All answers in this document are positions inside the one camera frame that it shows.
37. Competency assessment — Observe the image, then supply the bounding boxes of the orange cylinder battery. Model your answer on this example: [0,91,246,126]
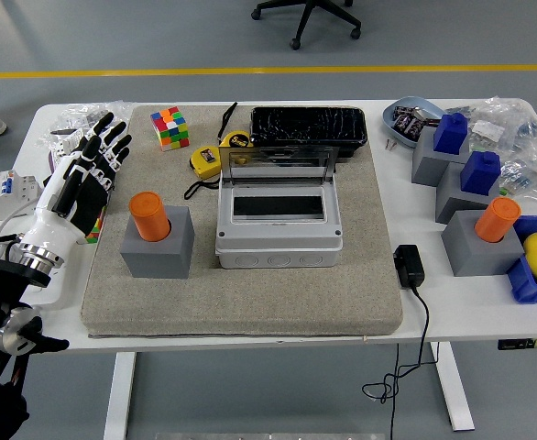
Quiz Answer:
[474,196,522,244]
[128,191,172,242]

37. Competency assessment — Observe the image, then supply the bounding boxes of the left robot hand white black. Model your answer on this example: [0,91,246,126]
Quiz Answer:
[19,111,134,259]

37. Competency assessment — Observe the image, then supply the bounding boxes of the light blue dish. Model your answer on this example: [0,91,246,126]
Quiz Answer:
[381,95,446,149]

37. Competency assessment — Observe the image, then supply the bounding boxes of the dark purple packet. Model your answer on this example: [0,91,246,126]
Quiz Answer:
[390,104,416,134]
[408,114,430,138]

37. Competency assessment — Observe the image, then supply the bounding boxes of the blue plastic bin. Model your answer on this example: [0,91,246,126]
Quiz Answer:
[505,214,537,305]

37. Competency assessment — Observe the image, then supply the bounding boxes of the black adapter cord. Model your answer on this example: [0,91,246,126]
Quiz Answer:
[362,283,440,440]

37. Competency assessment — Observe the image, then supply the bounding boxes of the grey-brown fabric mat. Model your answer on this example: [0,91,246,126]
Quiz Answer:
[80,104,405,338]

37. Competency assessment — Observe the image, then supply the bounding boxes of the blue bottle-shaped block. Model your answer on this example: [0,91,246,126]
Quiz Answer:
[433,113,469,155]
[459,150,501,196]

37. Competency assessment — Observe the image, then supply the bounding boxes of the grey block holder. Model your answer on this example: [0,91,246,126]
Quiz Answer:
[411,126,471,188]
[434,162,501,226]

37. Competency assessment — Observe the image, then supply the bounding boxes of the black table control panel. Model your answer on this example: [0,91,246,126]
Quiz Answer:
[497,337,537,352]

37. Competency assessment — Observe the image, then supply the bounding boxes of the white table leg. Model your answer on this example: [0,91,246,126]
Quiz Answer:
[428,341,476,432]
[103,351,137,440]

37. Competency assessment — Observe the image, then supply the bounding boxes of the grey electrical junction box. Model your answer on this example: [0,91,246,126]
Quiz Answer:
[214,171,345,270]

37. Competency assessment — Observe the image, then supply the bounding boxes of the clear bag of small parts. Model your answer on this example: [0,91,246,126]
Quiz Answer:
[497,137,537,203]
[446,95,537,152]
[38,100,135,148]

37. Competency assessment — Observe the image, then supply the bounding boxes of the black power adapter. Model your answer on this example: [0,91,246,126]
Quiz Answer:
[393,244,426,290]

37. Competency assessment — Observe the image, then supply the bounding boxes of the black office chair base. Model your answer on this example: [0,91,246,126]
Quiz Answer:
[250,0,362,50]

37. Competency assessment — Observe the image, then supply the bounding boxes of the smoky transparent box lid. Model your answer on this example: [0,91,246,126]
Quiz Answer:
[217,145,341,187]

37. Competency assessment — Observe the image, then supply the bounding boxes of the white circuit breaker blue switches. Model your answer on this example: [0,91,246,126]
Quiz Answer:
[0,169,40,223]

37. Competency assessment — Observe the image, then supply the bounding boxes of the black plastic tray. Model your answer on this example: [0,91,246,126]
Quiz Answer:
[249,106,369,161]

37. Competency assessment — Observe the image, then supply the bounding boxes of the white and purple carton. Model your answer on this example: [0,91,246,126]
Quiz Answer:
[46,127,86,173]

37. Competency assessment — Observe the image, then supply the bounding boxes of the yellow tape measure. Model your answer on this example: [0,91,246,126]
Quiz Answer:
[184,145,224,201]

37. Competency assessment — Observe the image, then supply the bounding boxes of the yellow tape measure 5 print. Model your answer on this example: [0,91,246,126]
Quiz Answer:
[216,101,255,165]

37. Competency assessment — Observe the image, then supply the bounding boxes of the colourful puzzle cube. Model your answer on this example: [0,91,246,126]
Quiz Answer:
[83,204,110,245]
[149,106,191,152]

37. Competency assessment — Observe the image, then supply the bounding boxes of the white power strip cord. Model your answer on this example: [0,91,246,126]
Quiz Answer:
[0,201,38,235]

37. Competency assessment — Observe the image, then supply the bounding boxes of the grey block with round hole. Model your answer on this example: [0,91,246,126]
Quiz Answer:
[119,204,195,280]
[441,209,525,278]

